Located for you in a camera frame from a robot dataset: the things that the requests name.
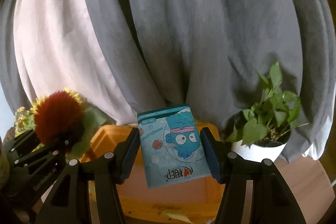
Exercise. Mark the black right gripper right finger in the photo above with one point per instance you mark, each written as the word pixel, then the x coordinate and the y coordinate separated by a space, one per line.
pixel 254 192

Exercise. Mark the orange plastic crate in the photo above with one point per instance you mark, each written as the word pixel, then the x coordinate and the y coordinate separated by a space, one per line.
pixel 195 201

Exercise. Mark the grey curtain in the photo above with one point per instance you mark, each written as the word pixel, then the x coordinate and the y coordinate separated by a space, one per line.
pixel 208 54

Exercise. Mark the white sheer curtain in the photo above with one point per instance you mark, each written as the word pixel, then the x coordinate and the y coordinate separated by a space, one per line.
pixel 56 48

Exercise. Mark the blue cartoon tissue pack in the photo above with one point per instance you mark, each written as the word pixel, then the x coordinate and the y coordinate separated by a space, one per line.
pixel 171 147

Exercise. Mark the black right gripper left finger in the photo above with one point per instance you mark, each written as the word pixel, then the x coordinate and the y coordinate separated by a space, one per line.
pixel 68 200

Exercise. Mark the green potted plant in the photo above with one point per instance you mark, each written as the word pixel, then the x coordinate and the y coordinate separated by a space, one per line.
pixel 269 121

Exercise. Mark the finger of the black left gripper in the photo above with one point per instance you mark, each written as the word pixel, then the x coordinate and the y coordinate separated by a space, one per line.
pixel 27 157
pixel 21 137

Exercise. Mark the white ribbed plant pot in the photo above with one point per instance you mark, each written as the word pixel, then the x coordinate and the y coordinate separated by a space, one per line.
pixel 256 150

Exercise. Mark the red furry plush toy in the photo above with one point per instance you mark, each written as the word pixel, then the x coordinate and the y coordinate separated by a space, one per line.
pixel 59 116

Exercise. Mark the sunflower bouquet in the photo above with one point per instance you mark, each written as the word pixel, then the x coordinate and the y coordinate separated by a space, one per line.
pixel 93 119

